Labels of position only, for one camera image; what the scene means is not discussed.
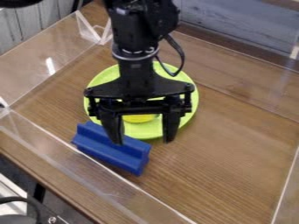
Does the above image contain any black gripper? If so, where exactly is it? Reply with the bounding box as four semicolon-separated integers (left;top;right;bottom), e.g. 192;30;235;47
84;59;195;145

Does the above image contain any blue plastic block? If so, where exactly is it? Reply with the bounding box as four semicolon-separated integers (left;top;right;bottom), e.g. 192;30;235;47
71;122;152;176

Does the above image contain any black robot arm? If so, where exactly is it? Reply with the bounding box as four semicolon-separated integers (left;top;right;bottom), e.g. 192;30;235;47
84;0;195;144

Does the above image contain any green plate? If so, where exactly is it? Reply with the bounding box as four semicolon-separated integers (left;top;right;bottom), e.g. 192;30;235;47
88;61;200;140

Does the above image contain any yellow toy banana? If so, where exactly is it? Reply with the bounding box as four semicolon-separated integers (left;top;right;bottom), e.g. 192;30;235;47
123;114;158;123

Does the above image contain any black device with screw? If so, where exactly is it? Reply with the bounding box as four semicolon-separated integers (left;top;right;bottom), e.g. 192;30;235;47
27;200;75;224

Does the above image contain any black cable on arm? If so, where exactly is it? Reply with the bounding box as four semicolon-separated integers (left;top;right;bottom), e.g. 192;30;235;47
155;34;187;78

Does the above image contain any clear acrylic corner bracket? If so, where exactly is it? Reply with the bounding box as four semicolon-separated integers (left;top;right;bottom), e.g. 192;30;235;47
75;10;113;46

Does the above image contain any clear acrylic enclosure wall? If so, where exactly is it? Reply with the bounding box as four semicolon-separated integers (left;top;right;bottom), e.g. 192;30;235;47
0;17;299;224

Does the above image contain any black cable lower left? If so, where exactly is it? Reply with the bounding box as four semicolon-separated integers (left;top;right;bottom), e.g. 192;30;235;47
0;197;40;224

